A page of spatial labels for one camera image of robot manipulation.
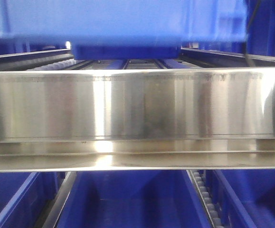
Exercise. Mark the large blue bin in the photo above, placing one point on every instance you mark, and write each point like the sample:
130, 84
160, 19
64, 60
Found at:
122, 29

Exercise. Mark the blue lower middle bin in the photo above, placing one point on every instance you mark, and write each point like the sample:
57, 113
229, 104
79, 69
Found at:
133, 199

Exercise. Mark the right roller track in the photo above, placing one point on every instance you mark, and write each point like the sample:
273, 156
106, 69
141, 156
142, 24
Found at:
205, 198

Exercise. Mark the blue lower right bin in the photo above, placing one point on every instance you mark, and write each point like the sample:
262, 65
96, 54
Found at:
243, 198

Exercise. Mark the blue lower left bin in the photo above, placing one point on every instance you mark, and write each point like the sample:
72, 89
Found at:
24, 195

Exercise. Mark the blue upper right bin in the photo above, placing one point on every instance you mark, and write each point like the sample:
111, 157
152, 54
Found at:
261, 27

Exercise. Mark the stainless steel shelf rail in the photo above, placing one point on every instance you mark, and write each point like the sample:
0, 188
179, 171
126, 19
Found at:
82, 120

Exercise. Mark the upper right metal rail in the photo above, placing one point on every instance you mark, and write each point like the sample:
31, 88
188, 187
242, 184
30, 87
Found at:
214, 58

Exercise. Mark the left metal divider rail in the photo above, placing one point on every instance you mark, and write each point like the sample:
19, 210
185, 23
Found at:
51, 214

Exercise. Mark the upper left roller rail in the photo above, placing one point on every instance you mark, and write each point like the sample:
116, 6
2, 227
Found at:
29, 60

